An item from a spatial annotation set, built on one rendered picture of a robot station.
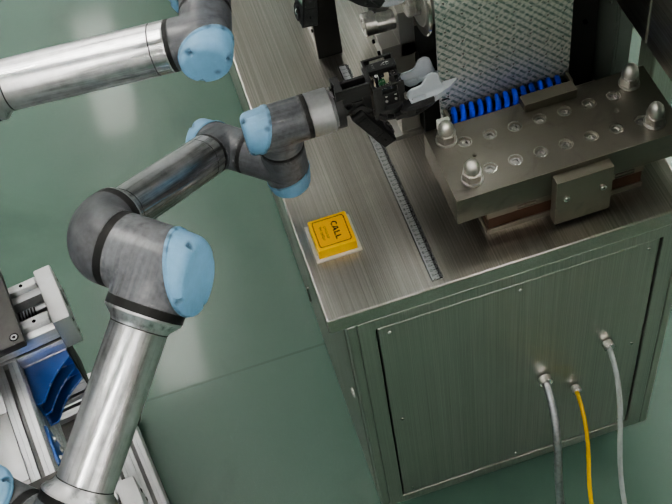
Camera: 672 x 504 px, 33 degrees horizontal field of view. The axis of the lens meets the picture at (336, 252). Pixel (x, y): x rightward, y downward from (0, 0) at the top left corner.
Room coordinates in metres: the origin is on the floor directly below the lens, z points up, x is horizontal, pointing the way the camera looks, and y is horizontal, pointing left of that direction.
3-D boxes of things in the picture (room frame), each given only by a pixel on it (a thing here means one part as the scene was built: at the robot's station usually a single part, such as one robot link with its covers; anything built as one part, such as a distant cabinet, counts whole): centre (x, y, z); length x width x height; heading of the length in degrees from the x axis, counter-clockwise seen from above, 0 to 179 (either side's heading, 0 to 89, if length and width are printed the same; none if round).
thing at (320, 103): (1.30, -0.02, 1.11); 0.08 x 0.05 x 0.08; 8
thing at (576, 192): (1.13, -0.42, 0.97); 0.10 x 0.03 x 0.11; 98
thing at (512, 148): (1.22, -0.39, 1.00); 0.40 x 0.16 x 0.06; 98
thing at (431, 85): (1.30, -0.21, 1.11); 0.09 x 0.03 x 0.06; 97
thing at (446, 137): (1.25, -0.22, 1.05); 0.04 x 0.04 x 0.04
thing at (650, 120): (1.20, -0.56, 1.05); 0.04 x 0.04 x 0.04
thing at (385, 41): (1.41, -0.16, 1.05); 0.06 x 0.05 x 0.31; 98
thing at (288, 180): (1.29, 0.07, 1.01); 0.11 x 0.08 x 0.11; 55
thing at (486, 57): (1.34, -0.34, 1.11); 0.23 x 0.01 x 0.18; 98
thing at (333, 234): (1.19, 0.00, 0.91); 0.07 x 0.07 x 0.02; 8
